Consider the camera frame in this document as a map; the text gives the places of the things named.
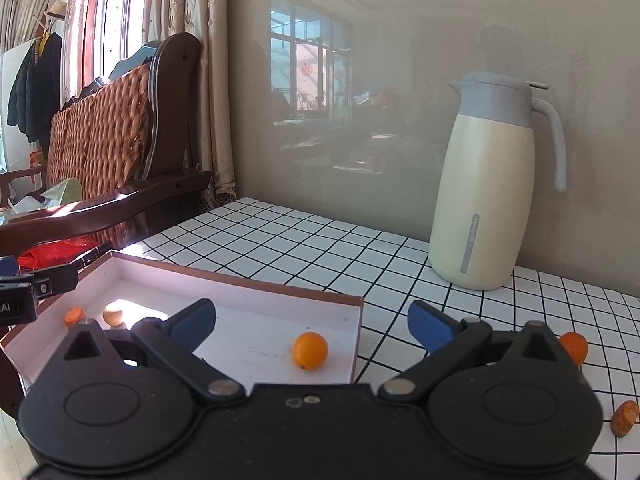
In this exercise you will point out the brown cardboard tray box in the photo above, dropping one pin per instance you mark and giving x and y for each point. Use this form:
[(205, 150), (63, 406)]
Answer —
[(257, 323)]

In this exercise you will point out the cream thermos jug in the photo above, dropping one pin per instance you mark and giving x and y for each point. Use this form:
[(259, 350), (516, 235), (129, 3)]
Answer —
[(487, 182)]

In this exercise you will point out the beige floral curtain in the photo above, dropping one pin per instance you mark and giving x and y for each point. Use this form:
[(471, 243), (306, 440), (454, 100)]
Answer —
[(210, 131)]

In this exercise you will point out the small orange tangerine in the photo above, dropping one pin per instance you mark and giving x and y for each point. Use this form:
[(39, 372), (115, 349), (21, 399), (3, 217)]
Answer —
[(310, 350)]

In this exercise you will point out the red bag under armrest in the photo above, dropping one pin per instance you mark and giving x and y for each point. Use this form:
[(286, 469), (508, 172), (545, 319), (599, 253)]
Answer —
[(55, 253)]

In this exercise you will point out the orange tangerine on table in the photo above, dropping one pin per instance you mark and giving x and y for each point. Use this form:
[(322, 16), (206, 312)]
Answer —
[(576, 346)]

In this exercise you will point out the white refrigerator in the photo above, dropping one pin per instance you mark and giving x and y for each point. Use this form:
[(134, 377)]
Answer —
[(21, 148)]

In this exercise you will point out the black jacket on rack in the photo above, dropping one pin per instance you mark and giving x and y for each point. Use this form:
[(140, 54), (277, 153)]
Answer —
[(35, 95)]

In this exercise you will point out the straw hat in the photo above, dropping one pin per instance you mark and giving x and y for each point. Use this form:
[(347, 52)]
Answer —
[(57, 11)]

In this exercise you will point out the light green plastic item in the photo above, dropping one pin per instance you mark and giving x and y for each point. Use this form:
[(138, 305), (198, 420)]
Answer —
[(66, 192)]

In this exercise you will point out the orange carrot piece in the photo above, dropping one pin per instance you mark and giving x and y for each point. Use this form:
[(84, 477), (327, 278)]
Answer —
[(73, 316)]

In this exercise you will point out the wooden sofa with tufted cushion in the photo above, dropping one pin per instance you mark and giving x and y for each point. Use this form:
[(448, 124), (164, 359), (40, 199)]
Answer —
[(126, 144)]

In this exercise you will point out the cut carrot chunk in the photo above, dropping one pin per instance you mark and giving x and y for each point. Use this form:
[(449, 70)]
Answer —
[(624, 418)]

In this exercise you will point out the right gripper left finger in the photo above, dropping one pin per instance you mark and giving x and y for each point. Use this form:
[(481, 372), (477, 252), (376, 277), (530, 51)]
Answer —
[(170, 344)]

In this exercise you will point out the pale carrot piece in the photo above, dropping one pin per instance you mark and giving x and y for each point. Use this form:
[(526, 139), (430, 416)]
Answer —
[(112, 315)]

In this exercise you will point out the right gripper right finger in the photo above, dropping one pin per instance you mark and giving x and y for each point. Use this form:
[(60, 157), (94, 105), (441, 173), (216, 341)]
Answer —
[(450, 346)]

